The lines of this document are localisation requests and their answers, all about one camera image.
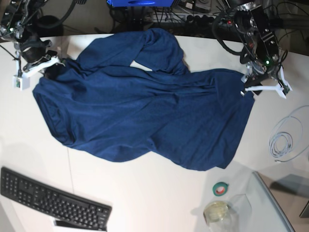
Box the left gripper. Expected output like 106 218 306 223
241 55 280 96

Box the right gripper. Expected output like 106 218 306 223
14 31 63 79

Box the dark blue t-shirt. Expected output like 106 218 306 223
33 29 254 171

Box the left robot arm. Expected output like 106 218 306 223
211 0 292 98

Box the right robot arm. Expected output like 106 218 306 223
0 0 75 80

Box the black power strip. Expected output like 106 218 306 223
184 14 234 27

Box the blue box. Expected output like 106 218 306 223
107 0 174 7

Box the green electrical tape roll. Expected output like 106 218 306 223
212 182 229 196

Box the black computer keyboard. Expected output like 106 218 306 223
0 167 112 232

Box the clear glass jar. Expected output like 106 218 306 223
203 201 233 232

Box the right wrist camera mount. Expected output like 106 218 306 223
12 50 65 91

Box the coiled white cable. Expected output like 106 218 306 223
268 105 309 163

